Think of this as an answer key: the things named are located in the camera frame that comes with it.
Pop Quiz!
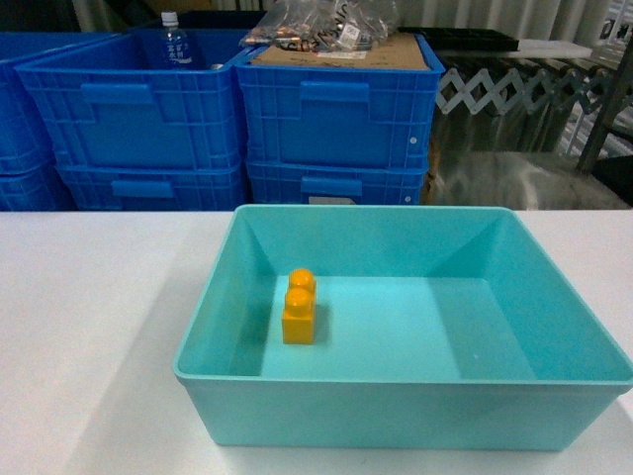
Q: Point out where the brown cardboard sheet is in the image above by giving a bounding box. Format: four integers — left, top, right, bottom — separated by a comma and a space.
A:
248, 34, 430, 70

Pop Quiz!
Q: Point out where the yellow toy block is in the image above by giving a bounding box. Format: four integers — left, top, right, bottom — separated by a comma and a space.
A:
282, 268, 317, 344

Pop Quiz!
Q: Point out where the blue crate upper left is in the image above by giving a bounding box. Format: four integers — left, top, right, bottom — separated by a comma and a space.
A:
16, 29, 246, 171

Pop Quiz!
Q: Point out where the blue crate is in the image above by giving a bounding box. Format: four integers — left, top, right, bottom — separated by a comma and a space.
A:
246, 161, 425, 205
16, 29, 246, 171
57, 165, 250, 212
236, 35, 444, 171

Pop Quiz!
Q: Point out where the clear bag of parts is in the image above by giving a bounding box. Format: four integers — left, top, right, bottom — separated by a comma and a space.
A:
240, 0, 400, 52

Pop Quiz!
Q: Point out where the blue crate lower right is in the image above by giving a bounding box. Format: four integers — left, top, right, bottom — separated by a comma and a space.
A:
246, 161, 425, 205

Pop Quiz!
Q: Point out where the blue crate lower left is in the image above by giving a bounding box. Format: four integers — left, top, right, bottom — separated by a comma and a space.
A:
57, 165, 250, 212

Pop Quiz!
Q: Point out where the grey scissor lattice conveyor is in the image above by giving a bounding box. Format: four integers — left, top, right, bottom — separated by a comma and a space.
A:
435, 66, 613, 116

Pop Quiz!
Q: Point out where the blue crates far left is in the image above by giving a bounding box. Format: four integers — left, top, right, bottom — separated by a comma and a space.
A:
1, 32, 110, 212

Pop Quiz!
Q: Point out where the clear water bottle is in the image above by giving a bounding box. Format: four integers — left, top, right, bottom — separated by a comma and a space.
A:
160, 11, 194, 70

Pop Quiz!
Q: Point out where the light teal plastic box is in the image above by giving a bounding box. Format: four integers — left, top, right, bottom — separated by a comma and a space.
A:
173, 205, 632, 450

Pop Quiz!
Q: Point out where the blue crate upper right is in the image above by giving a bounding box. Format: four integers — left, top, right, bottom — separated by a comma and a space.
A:
236, 35, 444, 171

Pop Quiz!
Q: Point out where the black tray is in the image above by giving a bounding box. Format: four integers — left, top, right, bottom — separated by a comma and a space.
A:
399, 27, 519, 52

